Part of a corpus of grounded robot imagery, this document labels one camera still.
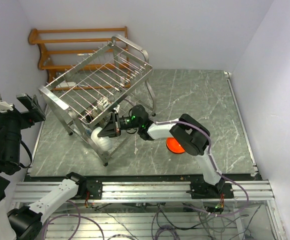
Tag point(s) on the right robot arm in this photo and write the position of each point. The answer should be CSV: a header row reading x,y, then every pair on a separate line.
x,y
192,136

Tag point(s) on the wooden shelf rack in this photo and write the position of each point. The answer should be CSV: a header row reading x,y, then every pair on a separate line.
x,y
62,49

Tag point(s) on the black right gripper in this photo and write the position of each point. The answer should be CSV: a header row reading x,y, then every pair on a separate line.
x,y
113,129

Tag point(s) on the orange bowl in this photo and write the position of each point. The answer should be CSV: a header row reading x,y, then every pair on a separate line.
x,y
173,146

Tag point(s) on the dark patterned bowl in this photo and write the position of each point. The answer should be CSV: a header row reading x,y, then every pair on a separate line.
x,y
91,113

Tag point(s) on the plain white bowl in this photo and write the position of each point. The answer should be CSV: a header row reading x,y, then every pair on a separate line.
x,y
103,143

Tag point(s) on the steel wire dish rack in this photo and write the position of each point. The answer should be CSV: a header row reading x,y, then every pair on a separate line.
x,y
118,71

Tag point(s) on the blue floral white bowl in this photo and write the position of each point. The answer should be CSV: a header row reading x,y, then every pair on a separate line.
x,y
88,130

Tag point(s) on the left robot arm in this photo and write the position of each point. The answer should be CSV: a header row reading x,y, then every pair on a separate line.
x,y
25,223

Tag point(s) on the aluminium frame rail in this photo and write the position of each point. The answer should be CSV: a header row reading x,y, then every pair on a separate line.
x,y
139,192

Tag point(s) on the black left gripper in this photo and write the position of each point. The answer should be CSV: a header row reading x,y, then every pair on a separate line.
x,y
35,112

